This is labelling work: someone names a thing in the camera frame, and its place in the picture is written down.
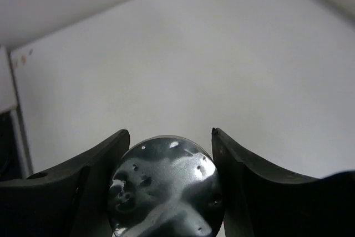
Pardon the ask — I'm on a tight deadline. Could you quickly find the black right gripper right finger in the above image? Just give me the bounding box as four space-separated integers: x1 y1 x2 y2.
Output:
211 128 354 236

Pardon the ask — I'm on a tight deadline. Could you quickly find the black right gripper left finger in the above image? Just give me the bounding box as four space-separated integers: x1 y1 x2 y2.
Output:
1 129 130 236

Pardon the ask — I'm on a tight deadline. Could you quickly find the blue label shaker jar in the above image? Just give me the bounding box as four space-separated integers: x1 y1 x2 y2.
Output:
108 135 224 236

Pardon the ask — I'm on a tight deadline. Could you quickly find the metal base rail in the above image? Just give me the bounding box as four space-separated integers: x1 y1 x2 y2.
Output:
1 108 34 181

